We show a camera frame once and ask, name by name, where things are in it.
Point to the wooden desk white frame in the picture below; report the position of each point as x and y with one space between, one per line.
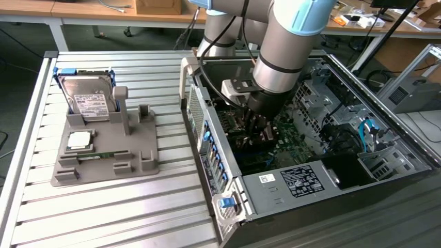
409 32
27 10

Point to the open brown cardboard box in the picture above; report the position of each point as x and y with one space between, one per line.
429 15

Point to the black stand pole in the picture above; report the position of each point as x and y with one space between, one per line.
385 37

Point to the black monitor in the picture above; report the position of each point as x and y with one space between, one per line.
392 3

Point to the orange white small box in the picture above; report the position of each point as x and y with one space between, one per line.
348 20

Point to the grey power supply unit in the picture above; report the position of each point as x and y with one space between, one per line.
268 196

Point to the grey chipset heatsink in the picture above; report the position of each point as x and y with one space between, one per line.
286 159

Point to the open black PC case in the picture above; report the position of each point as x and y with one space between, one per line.
344 222

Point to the silver CPU chip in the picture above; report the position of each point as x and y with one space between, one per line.
80 140

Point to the perforated metal drive cage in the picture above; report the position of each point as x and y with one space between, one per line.
309 100

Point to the green motherboard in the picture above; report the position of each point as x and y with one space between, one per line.
292 139

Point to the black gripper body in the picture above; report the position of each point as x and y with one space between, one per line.
266 106

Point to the grey plastic parts rack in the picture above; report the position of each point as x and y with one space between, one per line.
109 144

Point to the metal disk bay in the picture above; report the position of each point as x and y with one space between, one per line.
378 165

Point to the aluminium profile frame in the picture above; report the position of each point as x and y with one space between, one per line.
425 55

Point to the grey computer tower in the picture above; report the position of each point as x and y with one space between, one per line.
413 98

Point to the black chair caster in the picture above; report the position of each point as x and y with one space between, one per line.
128 32

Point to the hard disk blue carrier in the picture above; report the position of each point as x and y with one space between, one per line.
89 106

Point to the blue case latch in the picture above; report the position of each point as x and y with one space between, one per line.
225 202

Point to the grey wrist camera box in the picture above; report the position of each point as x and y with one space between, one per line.
230 90

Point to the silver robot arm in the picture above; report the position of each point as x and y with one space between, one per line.
285 51

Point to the green RAM stick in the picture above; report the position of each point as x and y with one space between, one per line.
97 155

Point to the CPU socket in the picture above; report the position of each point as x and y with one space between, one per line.
241 121

